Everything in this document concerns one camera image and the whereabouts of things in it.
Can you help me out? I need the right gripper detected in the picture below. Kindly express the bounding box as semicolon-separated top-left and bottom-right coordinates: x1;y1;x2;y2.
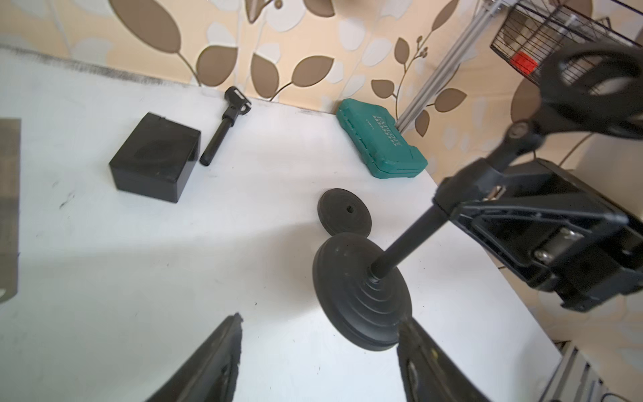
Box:
450;159;642;313

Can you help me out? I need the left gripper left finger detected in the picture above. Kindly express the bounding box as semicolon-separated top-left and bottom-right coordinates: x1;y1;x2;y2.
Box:
148;313;243;402

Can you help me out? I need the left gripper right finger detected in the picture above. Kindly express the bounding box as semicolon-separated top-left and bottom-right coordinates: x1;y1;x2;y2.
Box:
397;318;487;402

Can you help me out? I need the black mic stand rod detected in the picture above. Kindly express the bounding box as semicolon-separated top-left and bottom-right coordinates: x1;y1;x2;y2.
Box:
368;43;642;281

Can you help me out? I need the black round base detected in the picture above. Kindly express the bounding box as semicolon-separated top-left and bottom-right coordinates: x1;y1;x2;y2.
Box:
312;233;412;352
317;189;373;237

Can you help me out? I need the red item in basket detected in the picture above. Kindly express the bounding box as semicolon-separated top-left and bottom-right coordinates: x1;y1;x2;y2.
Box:
510;51;539;76

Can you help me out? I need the green tool case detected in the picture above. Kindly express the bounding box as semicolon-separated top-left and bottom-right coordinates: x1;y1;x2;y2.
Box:
336;99;428;179

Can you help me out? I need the small black box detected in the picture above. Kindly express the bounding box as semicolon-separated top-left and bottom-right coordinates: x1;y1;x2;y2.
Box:
109;112;201;204

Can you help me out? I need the metal ruler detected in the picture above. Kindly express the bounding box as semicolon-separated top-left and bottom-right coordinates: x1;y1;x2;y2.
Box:
1;118;21;303

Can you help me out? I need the right wire basket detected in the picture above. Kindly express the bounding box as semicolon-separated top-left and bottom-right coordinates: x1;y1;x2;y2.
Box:
491;1;642;98

